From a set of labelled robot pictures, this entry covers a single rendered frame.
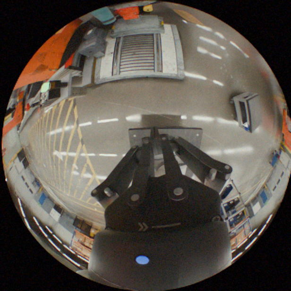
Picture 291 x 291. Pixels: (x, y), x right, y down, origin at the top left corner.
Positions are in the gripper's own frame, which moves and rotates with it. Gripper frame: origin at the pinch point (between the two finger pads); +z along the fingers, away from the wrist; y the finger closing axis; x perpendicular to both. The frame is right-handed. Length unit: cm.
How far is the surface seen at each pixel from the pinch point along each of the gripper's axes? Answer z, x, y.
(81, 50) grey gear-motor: 30, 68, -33
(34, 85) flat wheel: 25, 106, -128
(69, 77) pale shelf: 25, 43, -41
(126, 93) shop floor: 70, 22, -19
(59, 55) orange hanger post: 14, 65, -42
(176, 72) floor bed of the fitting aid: 62, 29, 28
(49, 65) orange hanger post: 7, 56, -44
